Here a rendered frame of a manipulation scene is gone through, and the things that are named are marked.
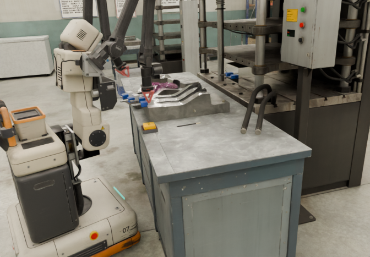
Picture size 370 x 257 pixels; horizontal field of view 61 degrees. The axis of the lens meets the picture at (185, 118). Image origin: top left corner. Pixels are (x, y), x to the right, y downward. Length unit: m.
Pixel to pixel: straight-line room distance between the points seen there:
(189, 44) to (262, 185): 5.05
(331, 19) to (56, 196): 1.71
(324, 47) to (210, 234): 1.15
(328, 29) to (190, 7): 4.61
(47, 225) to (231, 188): 0.98
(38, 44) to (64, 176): 6.78
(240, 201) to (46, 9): 8.21
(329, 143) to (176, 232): 1.49
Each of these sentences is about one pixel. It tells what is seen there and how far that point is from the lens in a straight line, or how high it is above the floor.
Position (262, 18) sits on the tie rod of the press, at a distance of 2.07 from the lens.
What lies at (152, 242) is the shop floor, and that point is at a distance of 2.19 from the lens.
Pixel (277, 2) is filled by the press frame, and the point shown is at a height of 1.43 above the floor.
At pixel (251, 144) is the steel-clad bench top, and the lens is 1.51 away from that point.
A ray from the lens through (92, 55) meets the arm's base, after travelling 1.64.
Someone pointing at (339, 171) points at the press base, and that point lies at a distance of 2.74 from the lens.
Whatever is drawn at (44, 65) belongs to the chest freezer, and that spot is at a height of 0.28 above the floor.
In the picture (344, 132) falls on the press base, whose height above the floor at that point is 0.49.
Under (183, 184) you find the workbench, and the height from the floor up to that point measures 0.73.
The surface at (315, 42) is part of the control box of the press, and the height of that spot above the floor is 1.21.
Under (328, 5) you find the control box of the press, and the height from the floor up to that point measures 1.40.
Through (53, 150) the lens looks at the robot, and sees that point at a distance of 1.68.
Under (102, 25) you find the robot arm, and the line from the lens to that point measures 2.13.
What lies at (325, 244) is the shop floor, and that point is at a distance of 2.26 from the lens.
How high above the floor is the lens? 1.42
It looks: 19 degrees down
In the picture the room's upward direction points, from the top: 3 degrees counter-clockwise
